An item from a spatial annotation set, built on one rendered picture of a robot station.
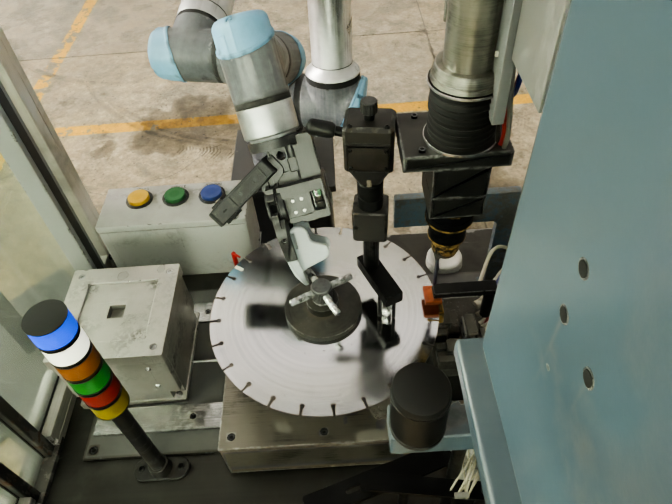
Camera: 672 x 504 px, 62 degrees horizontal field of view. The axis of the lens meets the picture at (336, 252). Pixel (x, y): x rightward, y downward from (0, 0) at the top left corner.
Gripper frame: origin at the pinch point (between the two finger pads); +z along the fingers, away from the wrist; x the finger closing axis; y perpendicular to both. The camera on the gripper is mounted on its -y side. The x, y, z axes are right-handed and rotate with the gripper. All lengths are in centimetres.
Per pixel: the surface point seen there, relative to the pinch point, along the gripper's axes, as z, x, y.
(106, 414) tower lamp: 5.3, -17.6, -24.3
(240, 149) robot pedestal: -14, 65, -18
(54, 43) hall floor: -87, 287, -163
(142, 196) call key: -13.5, 27.8, -30.1
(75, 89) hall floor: -54, 240, -138
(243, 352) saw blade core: 6.3, -6.9, -9.3
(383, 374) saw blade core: 12.2, -10.3, 8.9
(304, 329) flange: 5.9, -4.9, -0.6
